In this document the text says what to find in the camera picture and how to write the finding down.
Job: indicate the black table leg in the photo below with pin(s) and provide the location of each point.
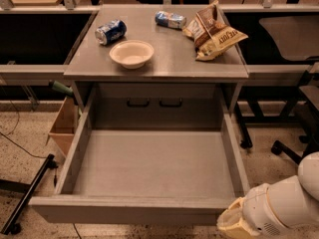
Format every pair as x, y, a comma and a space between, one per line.
26, 190
246, 139

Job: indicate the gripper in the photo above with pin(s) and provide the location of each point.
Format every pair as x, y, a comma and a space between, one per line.
257, 209

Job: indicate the white bowl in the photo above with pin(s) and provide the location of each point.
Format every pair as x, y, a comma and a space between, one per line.
132, 54

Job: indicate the blue soda can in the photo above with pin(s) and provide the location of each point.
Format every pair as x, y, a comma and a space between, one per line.
111, 32

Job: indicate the black table leg right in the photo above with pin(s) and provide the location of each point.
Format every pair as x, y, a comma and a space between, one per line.
246, 139

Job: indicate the grey top drawer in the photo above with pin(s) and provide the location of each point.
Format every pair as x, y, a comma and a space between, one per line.
149, 154

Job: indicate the brown chip bag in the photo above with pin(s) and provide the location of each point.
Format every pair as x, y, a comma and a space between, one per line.
211, 37

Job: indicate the green tube in box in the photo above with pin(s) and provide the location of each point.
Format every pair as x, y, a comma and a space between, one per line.
61, 88

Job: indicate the blue white crushed can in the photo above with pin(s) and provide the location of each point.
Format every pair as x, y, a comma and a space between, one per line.
170, 20

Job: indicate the cardboard box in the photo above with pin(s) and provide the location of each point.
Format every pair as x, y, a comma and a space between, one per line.
65, 124

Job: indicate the grey cabinet with top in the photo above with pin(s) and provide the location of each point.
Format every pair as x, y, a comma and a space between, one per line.
156, 60

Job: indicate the black office chair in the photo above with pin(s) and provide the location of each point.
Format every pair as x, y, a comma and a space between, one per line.
297, 39

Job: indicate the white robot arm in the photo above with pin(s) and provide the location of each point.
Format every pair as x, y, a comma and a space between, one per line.
303, 200

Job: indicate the black table leg left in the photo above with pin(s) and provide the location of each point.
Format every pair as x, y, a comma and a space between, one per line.
26, 190

